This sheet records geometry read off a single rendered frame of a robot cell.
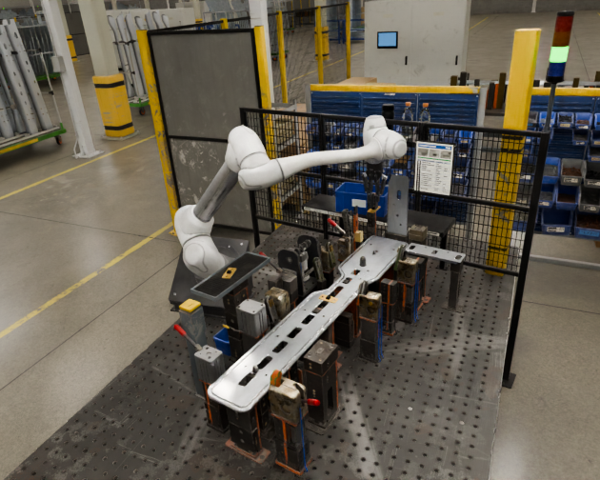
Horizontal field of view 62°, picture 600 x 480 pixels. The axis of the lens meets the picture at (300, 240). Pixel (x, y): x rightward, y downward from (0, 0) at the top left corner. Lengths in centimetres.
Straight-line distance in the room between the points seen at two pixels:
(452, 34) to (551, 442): 669
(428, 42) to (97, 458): 774
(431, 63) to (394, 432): 730
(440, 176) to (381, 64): 619
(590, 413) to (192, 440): 224
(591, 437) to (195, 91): 386
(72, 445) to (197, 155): 322
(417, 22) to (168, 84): 494
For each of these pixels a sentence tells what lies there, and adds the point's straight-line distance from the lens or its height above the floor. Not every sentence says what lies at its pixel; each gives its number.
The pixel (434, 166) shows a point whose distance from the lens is 287.
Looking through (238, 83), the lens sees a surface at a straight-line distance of 442.
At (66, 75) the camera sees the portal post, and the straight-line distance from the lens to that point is 877.
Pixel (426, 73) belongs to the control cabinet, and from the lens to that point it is 880.
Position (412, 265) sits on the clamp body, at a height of 104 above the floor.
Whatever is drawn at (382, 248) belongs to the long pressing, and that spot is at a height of 100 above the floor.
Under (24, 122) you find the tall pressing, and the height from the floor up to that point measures 52.
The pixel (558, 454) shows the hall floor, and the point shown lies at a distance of 310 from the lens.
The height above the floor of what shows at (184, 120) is 121.
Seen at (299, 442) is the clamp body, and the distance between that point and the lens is 185.
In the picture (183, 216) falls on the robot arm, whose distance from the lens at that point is 259.
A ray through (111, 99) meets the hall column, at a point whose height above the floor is 72.
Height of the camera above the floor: 222
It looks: 27 degrees down
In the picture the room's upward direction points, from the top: 4 degrees counter-clockwise
